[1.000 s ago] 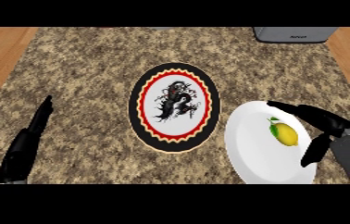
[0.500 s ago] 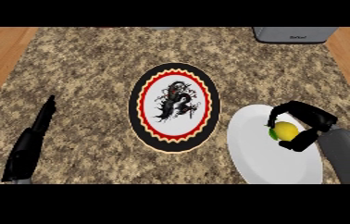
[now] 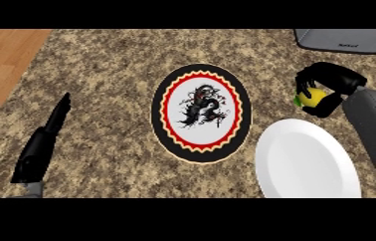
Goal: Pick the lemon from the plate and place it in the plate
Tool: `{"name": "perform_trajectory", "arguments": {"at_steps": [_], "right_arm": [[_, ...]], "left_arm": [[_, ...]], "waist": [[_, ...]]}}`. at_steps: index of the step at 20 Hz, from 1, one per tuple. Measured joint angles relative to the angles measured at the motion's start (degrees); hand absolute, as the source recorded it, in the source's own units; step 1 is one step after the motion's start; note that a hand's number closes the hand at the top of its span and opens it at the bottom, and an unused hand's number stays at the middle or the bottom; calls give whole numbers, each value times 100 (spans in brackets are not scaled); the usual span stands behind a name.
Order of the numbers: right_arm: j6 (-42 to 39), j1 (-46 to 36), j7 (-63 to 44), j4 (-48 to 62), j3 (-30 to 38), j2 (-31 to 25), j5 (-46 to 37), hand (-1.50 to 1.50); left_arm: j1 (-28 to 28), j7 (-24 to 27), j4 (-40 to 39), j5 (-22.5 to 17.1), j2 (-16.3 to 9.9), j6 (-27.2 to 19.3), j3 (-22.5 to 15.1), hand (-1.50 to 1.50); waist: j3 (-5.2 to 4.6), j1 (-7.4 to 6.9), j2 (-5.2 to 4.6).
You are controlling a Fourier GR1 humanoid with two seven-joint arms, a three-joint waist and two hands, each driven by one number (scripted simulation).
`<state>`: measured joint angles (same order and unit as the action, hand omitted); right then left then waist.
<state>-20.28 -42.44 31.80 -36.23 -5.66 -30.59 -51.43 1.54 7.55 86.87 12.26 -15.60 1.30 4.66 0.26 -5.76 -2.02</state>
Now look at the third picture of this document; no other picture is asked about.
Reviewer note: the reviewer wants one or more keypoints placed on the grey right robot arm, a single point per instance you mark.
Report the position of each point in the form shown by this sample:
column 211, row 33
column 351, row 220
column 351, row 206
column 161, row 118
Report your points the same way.
column 363, row 118

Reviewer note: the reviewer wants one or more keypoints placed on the black red dragon plate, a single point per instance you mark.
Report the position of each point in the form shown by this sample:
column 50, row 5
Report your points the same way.
column 201, row 113

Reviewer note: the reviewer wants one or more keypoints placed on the plain white plate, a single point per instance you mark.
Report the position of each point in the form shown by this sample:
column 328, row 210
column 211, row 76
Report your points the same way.
column 305, row 162

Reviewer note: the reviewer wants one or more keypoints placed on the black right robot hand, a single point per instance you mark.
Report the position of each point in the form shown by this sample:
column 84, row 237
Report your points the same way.
column 336, row 76

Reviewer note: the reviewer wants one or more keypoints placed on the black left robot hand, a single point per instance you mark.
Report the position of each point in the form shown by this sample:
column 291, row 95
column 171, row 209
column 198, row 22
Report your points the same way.
column 40, row 144

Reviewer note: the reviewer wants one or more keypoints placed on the grey appliance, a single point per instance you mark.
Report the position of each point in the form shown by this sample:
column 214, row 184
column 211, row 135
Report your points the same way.
column 339, row 40

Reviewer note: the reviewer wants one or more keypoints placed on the yellow lemon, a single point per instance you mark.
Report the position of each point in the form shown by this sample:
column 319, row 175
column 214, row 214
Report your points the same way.
column 313, row 97

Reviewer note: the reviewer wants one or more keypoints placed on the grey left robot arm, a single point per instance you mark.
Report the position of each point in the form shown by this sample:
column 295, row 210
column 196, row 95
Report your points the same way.
column 33, row 191

